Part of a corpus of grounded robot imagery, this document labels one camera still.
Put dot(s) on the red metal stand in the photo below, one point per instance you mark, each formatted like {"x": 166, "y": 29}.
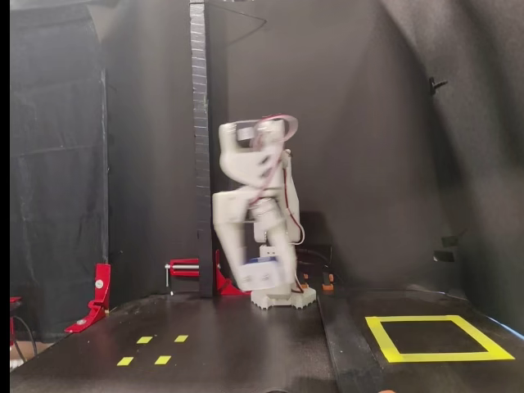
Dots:
{"x": 14, "y": 299}

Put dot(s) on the small black clip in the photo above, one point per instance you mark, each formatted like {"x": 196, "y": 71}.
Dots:
{"x": 435, "y": 84}

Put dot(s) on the small yellow tape marker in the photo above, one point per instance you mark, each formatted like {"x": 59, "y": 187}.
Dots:
{"x": 125, "y": 361}
{"x": 163, "y": 360}
{"x": 181, "y": 338}
{"x": 144, "y": 339}

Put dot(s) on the red screw clamp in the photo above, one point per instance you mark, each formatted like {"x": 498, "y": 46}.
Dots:
{"x": 186, "y": 262}

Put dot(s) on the red triangular corner bracket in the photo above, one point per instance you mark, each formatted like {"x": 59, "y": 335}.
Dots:
{"x": 225, "y": 284}

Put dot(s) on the black fabric curtain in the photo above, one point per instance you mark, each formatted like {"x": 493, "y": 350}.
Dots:
{"x": 57, "y": 163}

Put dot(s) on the black backdrop sheet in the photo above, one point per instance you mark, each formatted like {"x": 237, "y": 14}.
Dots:
{"x": 368, "y": 143}

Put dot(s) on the long black table strip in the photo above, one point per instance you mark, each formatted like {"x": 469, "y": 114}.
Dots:
{"x": 352, "y": 348}

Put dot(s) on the tall black foam post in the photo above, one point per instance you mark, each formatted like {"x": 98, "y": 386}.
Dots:
{"x": 201, "y": 123}

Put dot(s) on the red bracket with two bolts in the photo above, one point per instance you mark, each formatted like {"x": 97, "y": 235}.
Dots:
{"x": 101, "y": 286}

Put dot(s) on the black tape piece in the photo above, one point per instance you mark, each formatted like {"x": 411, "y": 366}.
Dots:
{"x": 444, "y": 256}

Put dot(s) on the blue and white power adapter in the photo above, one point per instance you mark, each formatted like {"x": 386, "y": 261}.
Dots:
{"x": 262, "y": 276}

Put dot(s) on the yellow tape square outline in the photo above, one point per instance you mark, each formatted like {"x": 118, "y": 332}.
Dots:
{"x": 450, "y": 357}

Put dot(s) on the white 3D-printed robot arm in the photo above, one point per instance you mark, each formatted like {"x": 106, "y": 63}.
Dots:
{"x": 241, "y": 163}

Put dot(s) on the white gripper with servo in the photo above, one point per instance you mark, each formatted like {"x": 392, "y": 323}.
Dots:
{"x": 228, "y": 212}

